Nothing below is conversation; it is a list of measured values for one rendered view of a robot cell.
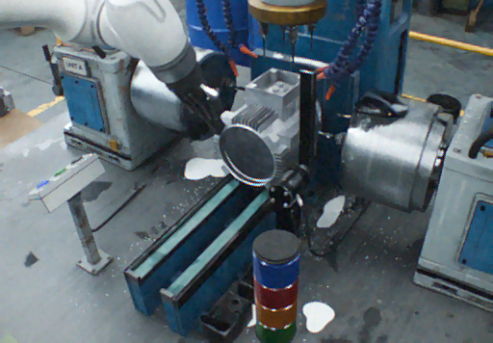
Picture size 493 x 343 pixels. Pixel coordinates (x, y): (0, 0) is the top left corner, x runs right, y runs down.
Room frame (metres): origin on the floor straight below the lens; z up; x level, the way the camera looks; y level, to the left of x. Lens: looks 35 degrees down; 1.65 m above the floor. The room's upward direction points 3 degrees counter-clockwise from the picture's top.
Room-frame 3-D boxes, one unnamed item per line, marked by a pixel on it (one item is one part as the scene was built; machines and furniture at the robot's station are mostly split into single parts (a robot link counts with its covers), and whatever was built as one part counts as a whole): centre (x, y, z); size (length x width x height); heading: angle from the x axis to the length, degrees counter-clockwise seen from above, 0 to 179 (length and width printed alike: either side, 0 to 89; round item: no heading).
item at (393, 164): (0.86, -0.36, 1.04); 0.41 x 0.25 x 0.25; 56
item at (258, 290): (0.43, -0.03, 1.14); 0.06 x 0.06 x 0.04
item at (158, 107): (1.24, 0.21, 1.04); 0.37 x 0.25 x 0.25; 56
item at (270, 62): (1.17, -0.17, 0.97); 0.30 x 0.11 x 0.34; 56
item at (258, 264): (0.43, -0.03, 1.19); 0.06 x 0.06 x 0.04
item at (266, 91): (1.03, -0.08, 1.11); 0.12 x 0.11 x 0.07; 145
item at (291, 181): (0.93, -0.22, 0.92); 0.45 x 0.13 x 0.24; 146
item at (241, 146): (1.00, -0.05, 1.01); 0.20 x 0.19 x 0.19; 145
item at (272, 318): (0.43, -0.03, 1.10); 0.06 x 0.06 x 0.04
